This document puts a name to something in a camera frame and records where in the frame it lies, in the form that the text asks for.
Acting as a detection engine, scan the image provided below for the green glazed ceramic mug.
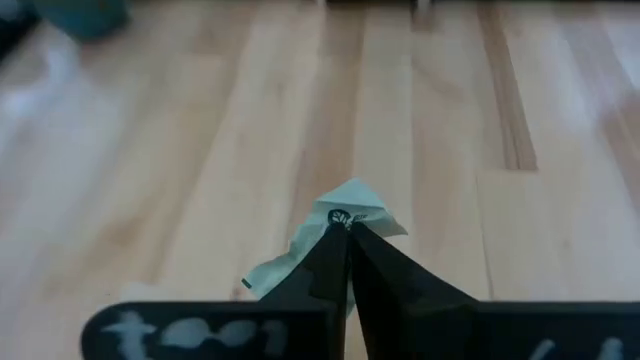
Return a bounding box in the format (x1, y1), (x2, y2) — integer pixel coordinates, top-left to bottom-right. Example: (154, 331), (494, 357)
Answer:
(30, 0), (132, 42)

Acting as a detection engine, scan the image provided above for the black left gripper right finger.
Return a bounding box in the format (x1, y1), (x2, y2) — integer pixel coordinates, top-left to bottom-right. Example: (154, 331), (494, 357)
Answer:
(348, 221), (640, 360)

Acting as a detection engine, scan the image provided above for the pale green paper packet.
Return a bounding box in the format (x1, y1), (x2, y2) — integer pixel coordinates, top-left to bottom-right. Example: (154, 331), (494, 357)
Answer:
(241, 177), (409, 316)

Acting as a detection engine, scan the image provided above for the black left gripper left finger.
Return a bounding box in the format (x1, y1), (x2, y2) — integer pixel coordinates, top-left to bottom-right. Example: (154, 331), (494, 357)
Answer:
(80, 224), (350, 360)

